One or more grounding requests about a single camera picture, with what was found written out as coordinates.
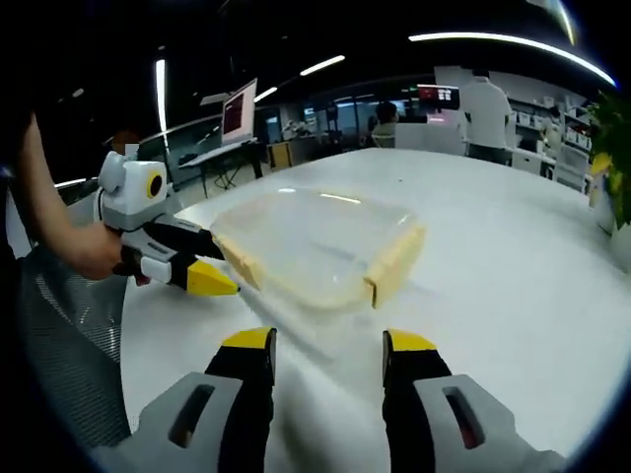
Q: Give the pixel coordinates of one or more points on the green potted plant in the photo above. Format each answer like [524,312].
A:
[616,157]

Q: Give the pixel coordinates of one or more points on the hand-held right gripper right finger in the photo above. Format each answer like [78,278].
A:
[434,424]

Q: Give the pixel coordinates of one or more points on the clear box with yellow buckle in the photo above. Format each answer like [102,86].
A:
[315,246]

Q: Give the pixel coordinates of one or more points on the grey mesh office chair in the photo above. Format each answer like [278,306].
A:
[74,345]

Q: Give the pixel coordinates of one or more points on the white plant pot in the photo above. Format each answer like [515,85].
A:
[618,244]

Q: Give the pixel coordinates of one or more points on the ceiling light strip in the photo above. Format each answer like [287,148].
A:
[266,93]
[161,93]
[323,65]

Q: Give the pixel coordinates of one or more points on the open laptop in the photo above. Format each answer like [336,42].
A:
[239,111]

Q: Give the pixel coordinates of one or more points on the white shelving with boxes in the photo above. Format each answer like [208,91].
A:
[552,133]

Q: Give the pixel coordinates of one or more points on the red display screen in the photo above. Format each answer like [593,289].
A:
[439,96]

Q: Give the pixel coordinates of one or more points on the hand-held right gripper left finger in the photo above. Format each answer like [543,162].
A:
[222,419]

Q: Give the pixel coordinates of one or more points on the long curved ceiling light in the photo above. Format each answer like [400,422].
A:
[517,44]

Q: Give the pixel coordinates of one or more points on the folding laptop desk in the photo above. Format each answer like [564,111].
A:
[222,157]

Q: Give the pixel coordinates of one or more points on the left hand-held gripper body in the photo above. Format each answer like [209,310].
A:
[130,192]

